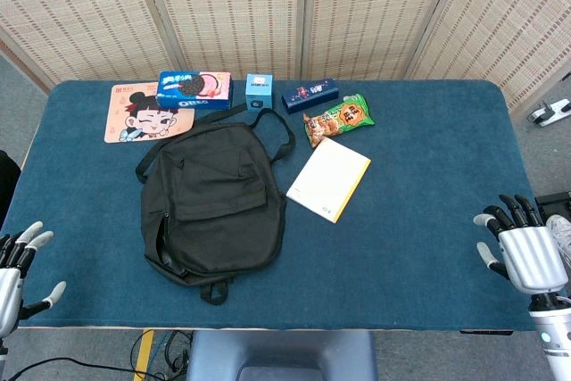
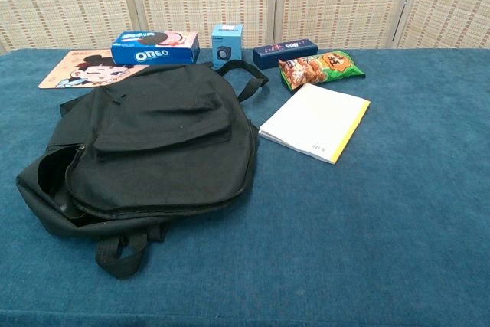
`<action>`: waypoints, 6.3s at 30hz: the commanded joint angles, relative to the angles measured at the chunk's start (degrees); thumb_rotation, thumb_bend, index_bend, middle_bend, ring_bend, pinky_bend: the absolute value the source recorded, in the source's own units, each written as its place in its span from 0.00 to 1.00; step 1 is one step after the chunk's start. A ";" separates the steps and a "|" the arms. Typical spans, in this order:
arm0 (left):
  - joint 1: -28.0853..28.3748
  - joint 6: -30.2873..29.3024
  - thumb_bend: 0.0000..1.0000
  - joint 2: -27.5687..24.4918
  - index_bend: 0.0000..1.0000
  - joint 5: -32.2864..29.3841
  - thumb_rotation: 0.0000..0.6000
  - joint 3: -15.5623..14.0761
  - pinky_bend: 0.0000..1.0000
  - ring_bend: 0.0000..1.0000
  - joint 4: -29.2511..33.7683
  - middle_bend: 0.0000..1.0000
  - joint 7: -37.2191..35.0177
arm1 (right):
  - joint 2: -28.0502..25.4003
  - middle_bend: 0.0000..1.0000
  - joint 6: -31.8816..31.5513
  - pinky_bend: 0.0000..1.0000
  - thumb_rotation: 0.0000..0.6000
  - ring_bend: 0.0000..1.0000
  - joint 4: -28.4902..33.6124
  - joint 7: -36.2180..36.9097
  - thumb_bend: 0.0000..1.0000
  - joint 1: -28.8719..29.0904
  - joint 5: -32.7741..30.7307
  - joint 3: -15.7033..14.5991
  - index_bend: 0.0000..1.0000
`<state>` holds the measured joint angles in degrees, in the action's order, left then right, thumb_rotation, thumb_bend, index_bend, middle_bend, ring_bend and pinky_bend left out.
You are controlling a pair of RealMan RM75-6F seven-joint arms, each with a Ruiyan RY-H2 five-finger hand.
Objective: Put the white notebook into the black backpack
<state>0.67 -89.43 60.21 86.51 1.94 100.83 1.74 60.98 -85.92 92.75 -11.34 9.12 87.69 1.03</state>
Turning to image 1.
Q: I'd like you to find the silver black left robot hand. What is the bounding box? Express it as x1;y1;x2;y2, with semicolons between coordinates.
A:
0;220;67;340

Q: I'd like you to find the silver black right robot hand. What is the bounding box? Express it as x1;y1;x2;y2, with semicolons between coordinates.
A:
473;194;570;296

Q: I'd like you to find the black backpack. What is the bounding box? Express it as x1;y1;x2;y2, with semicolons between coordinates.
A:
135;103;297;306

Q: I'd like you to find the white yellow-edged notebook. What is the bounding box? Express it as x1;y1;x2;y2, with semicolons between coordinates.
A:
285;137;372;225

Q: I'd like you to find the green orange snack bag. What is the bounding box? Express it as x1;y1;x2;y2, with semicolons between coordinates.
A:
302;93;377;149

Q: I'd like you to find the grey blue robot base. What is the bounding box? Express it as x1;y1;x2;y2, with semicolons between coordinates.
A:
185;329;379;381

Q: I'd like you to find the white mesh sneaker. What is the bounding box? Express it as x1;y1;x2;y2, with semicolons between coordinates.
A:
546;214;571;266

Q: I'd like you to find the black equipment box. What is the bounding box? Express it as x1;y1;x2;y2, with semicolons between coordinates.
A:
534;191;571;226

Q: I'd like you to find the black fabric object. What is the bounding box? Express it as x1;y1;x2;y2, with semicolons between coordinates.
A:
0;150;22;221

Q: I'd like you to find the blue carpet table cover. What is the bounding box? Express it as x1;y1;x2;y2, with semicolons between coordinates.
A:
0;79;559;333

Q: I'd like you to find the white power strip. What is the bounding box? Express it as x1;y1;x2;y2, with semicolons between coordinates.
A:
527;98;571;128

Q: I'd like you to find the yellow floor tape strip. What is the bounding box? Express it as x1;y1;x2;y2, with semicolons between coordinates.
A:
133;329;155;381

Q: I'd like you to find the pink cartoon girl mouse pad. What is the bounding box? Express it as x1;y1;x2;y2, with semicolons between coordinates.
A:
103;81;196;145

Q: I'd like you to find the blue Oreo cookie box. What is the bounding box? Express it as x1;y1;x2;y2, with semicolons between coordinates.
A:
155;70;233;111

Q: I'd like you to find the long dark blue box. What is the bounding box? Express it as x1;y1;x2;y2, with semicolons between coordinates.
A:
281;77;340;115

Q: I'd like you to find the small light blue box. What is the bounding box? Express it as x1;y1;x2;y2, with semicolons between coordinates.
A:
244;73;275;112

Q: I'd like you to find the woven beige folding screen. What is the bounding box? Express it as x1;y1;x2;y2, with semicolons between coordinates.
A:
0;0;571;110

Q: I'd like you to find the long black floor cable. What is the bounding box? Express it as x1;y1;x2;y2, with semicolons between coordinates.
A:
0;356;169;381

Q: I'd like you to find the black cable bundle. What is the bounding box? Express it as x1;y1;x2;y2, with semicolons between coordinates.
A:
128;329;194;376

